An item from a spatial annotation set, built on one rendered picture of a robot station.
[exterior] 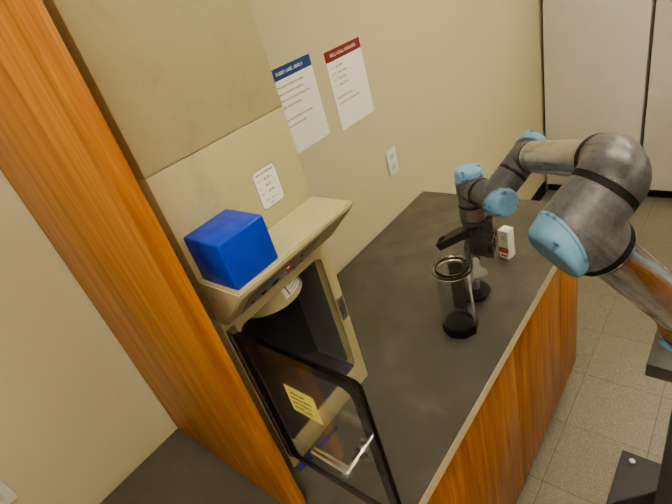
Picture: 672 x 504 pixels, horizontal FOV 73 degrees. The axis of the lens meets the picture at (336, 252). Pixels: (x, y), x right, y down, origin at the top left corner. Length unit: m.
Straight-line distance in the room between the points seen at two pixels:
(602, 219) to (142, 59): 0.75
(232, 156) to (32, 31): 0.37
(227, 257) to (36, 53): 0.35
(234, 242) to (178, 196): 0.13
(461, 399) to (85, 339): 0.93
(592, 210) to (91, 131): 0.73
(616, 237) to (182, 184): 0.71
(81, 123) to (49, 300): 0.64
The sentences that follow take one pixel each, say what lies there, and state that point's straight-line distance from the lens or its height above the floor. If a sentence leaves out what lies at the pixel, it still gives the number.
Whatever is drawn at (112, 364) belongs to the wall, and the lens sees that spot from 1.33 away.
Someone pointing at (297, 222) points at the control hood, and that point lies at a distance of 0.91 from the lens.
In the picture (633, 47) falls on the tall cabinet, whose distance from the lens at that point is 3.57.
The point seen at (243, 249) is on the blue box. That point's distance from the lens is 0.76.
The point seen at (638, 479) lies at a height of 0.01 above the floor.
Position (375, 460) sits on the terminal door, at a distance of 0.86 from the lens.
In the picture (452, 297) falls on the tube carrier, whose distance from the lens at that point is 1.28.
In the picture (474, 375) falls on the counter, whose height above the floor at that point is 0.94.
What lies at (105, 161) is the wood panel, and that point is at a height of 1.78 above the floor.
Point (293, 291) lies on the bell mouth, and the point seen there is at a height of 1.33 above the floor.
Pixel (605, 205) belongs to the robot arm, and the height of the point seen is 1.49.
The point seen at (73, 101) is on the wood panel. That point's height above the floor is 1.85.
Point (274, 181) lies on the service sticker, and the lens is 0.93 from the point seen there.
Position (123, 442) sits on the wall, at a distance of 1.44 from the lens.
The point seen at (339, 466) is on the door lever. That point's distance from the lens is 0.86.
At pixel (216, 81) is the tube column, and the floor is 1.80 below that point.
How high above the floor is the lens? 1.90
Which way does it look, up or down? 31 degrees down
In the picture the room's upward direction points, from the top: 17 degrees counter-clockwise
